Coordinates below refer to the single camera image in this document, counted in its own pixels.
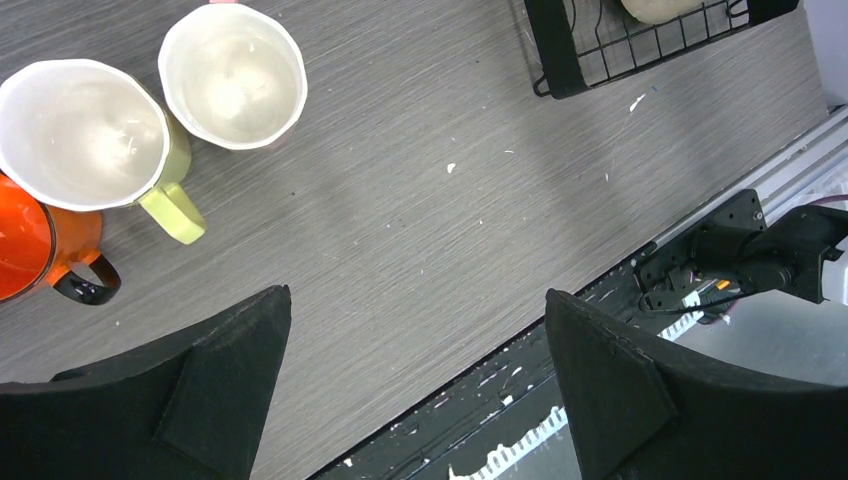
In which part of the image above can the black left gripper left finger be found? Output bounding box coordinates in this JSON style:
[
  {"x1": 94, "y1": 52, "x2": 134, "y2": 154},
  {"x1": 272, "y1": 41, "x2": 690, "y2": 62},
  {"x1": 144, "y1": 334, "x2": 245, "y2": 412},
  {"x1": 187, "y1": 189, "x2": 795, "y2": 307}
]
[{"x1": 1, "y1": 285, "x2": 292, "y2": 479}]

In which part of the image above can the pale yellow faceted mug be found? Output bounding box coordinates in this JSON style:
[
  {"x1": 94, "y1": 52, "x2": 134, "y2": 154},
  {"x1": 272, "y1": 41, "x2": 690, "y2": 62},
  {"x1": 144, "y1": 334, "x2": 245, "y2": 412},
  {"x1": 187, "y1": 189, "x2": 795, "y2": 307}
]
[{"x1": 1, "y1": 59, "x2": 206, "y2": 245}]

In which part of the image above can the pink faceted mug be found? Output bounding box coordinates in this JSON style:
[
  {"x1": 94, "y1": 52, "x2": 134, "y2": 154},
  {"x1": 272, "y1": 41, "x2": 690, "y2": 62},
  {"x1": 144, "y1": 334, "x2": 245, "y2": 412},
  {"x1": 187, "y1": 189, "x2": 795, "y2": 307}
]
[{"x1": 157, "y1": 3, "x2": 308, "y2": 151}]

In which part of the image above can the tall cream dragon mug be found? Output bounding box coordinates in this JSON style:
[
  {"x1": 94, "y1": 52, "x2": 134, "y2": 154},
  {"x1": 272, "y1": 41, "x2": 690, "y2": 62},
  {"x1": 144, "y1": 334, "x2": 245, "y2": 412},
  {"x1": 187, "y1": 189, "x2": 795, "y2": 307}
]
[{"x1": 621, "y1": 0, "x2": 702, "y2": 25}]

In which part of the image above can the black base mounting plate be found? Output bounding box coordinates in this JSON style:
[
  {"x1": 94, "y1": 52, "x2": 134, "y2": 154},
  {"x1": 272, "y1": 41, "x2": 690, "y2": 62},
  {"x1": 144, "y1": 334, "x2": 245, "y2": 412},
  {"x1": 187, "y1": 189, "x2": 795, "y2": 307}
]
[{"x1": 308, "y1": 189, "x2": 766, "y2": 479}]

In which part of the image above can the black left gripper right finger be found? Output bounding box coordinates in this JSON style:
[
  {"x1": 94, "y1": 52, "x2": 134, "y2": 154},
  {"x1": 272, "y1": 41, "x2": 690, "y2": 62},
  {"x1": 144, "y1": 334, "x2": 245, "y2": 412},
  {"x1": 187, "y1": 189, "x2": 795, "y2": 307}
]
[{"x1": 545, "y1": 289, "x2": 847, "y2": 479}]

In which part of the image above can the orange mug black handle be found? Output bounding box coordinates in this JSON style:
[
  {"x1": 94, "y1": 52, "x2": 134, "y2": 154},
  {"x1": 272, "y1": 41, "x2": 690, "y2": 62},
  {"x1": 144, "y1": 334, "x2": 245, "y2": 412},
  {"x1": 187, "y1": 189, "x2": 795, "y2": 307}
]
[{"x1": 1, "y1": 175, "x2": 122, "y2": 306}]

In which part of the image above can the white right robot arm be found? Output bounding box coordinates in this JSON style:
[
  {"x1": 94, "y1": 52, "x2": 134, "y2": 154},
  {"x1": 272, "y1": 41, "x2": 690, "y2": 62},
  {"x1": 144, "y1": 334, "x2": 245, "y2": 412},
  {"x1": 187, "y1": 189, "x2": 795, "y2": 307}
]
[{"x1": 691, "y1": 205, "x2": 847, "y2": 304}]

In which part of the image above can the black wire dish rack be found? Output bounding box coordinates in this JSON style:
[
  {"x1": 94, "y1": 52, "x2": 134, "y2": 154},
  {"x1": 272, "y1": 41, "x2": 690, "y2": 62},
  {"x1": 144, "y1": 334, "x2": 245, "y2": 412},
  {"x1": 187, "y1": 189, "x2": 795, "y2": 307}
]
[{"x1": 524, "y1": 1, "x2": 799, "y2": 100}]

